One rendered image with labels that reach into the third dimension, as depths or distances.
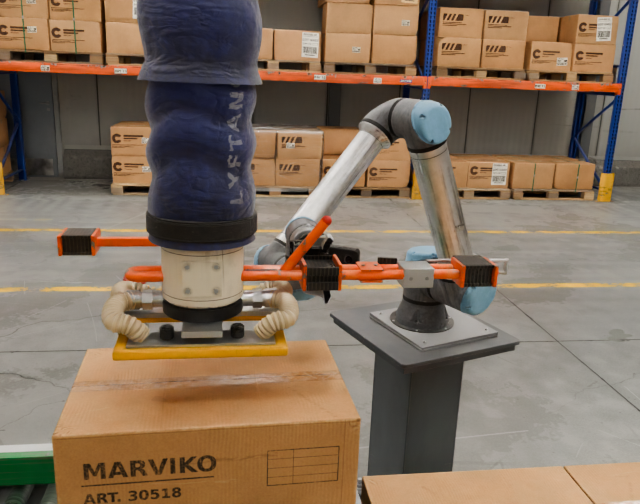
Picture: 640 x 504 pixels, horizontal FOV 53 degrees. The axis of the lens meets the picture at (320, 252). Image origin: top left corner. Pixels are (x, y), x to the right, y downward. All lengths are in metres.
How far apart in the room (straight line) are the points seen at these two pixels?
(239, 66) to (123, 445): 0.75
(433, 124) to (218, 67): 0.80
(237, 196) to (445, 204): 0.86
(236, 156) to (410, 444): 1.47
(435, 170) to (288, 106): 7.93
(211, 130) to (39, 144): 8.92
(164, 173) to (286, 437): 0.58
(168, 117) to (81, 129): 8.77
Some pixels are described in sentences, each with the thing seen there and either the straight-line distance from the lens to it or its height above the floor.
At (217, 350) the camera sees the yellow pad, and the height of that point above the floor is 1.09.
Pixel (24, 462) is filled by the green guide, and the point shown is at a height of 0.62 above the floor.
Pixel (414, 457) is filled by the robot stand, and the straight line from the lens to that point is 2.47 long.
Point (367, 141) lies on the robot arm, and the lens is 1.91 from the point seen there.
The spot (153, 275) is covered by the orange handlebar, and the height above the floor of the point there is 1.21.
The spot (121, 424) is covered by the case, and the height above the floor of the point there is 0.95.
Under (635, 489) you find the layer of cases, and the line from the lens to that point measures 2.09.
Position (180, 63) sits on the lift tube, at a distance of 1.21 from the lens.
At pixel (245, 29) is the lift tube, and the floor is 1.70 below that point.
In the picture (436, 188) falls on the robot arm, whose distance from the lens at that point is 1.92.
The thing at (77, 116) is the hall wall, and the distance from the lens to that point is 9.99.
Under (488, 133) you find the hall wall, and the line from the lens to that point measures 10.51.
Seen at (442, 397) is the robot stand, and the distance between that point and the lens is 2.42.
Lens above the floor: 1.63
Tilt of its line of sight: 16 degrees down
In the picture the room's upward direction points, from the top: 2 degrees clockwise
